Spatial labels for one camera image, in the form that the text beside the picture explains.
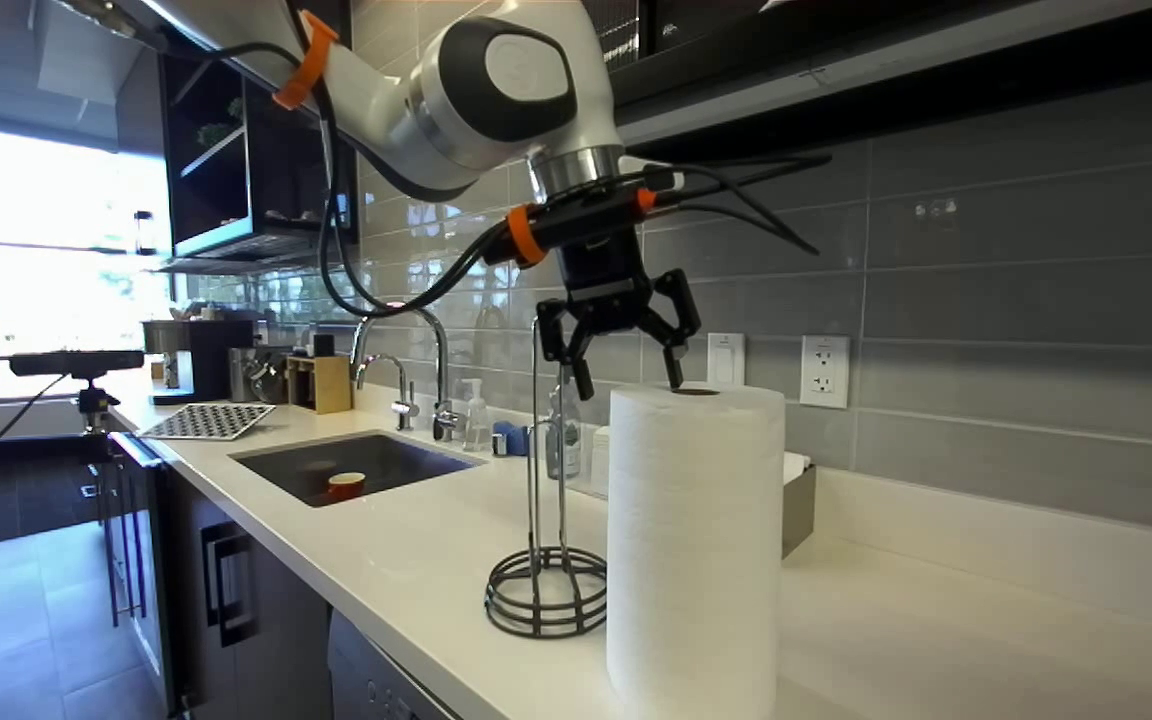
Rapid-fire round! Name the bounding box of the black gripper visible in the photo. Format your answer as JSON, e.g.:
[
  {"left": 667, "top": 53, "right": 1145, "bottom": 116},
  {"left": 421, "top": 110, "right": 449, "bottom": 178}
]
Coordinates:
[{"left": 532, "top": 215, "right": 706, "bottom": 405}]

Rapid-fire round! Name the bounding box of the white paper towel roll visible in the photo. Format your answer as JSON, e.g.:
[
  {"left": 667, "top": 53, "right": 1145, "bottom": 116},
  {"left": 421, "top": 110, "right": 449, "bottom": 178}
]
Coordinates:
[{"left": 605, "top": 383, "right": 794, "bottom": 720}]

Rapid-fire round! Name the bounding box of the clear acrylic folded towel dispenser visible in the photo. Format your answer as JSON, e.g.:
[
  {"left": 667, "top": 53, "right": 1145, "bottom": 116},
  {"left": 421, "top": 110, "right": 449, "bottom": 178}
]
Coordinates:
[{"left": 580, "top": 425, "right": 611, "bottom": 500}]

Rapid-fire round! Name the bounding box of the metal napkin holder with napkins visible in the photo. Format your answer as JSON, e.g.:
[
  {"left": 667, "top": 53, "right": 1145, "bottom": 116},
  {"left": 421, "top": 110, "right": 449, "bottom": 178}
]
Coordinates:
[{"left": 775, "top": 449, "right": 819, "bottom": 563}]

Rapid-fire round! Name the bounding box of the clear soap bottle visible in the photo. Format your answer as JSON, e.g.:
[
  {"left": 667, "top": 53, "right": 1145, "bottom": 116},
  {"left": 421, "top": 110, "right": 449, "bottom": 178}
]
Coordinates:
[{"left": 453, "top": 376, "right": 494, "bottom": 458}]

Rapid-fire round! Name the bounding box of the tall chrome sink faucet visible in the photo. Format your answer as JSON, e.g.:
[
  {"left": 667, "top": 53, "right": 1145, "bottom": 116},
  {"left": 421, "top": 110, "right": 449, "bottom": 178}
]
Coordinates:
[{"left": 345, "top": 298, "right": 467, "bottom": 449}]

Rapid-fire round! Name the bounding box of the small chrome tap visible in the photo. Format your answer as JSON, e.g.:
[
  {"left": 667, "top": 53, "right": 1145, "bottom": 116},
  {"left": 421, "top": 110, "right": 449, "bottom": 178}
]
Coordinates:
[{"left": 382, "top": 346, "right": 425, "bottom": 436}]

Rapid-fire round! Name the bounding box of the dark undermount sink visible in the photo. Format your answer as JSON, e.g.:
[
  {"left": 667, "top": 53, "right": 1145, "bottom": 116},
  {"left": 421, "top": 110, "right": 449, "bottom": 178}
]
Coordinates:
[{"left": 227, "top": 429, "right": 476, "bottom": 511}]

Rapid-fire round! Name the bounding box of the wooden knife block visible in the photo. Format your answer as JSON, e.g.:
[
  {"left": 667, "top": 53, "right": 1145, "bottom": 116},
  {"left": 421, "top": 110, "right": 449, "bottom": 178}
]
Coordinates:
[{"left": 283, "top": 350, "right": 361, "bottom": 415}]

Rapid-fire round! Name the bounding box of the orange item in sink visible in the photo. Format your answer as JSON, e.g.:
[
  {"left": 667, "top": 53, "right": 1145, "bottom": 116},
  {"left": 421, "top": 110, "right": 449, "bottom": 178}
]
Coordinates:
[{"left": 323, "top": 468, "right": 372, "bottom": 502}]

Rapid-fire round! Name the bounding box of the steel canister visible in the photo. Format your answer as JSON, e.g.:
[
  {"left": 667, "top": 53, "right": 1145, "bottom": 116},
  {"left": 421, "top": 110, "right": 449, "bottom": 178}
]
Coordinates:
[{"left": 225, "top": 342, "right": 295, "bottom": 405}]

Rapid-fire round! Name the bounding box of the dark open shelf cabinet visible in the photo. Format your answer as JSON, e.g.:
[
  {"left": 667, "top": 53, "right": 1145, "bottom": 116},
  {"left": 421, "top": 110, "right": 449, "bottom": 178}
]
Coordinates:
[{"left": 151, "top": 36, "right": 361, "bottom": 267}]

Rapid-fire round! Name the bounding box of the black coffee machine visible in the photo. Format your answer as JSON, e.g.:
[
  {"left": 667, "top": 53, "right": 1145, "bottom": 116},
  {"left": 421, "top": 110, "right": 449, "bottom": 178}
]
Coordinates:
[{"left": 139, "top": 310, "right": 260, "bottom": 405}]

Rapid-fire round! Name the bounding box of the perforated dish drying mat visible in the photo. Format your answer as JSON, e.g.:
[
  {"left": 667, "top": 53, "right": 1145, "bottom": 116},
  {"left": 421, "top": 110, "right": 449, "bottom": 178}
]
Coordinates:
[{"left": 139, "top": 400, "right": 279, "bottom": 449}]

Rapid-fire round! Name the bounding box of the dark lower cabinet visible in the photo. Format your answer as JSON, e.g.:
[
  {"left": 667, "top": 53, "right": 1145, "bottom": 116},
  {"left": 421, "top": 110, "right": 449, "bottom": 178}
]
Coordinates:
[{"left": 103, "top": 431, "right": 473, "bottom": 720}]

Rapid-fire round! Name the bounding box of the bright window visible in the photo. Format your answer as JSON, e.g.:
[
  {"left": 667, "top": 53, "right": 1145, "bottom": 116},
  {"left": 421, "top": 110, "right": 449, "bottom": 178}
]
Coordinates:
[{"left": 0, "top": 116, "right": 176, "bottom": 406}]

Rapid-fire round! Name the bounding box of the white wall switch plate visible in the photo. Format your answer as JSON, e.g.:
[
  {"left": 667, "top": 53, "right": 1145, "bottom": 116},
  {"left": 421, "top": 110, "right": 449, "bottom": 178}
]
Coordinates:
[{"left": 706, "top": 328, "right": 753, "bottom": 400}]

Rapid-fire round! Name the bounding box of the black wrist camera orange mount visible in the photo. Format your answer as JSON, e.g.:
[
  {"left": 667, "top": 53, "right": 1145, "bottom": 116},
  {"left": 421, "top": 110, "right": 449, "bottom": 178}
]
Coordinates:
[{"left": 503, "top": 178, "right": 682, "bottom": 270}]

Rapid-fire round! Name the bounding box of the white duplex wall outlet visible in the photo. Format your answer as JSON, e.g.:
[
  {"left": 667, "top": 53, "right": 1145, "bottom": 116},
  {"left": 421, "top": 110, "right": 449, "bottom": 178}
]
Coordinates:
[{"left": 796, "top": 333, "right": 857, "bottom": 411}]

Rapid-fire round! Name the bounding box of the metal wire paper towel holder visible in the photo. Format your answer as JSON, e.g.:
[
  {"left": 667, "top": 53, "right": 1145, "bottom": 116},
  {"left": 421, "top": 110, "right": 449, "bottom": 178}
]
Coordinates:
[{"left": 482, "top": 357, "right": 611, "bottom": 642}]

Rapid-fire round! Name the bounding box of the dark upper wall cabinet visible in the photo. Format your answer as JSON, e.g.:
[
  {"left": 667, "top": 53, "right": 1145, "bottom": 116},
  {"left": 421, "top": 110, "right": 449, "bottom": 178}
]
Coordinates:
[{"left": 600, "top": 0, "right": 1152, "bottom": 189}]

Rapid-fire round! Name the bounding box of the orange cable strap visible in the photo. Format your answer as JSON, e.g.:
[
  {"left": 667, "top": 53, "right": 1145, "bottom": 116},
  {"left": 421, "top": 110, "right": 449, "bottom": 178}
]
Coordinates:
[{"left": 269, "top": 6, "right": 345, "bottom": 116}]

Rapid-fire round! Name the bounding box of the black cabinet pull handle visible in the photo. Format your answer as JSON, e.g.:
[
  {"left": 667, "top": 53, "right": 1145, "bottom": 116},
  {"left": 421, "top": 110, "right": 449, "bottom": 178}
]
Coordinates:
[{"left": 196, "top": 520, "right": 260, "bottom": 650}]

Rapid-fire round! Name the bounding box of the black camera on tripod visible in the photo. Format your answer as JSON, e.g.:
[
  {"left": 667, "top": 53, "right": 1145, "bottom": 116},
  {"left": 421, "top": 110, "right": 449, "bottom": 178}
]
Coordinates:
[{"left": 5, "top": 346, "right": 151, "bottom": 633}]

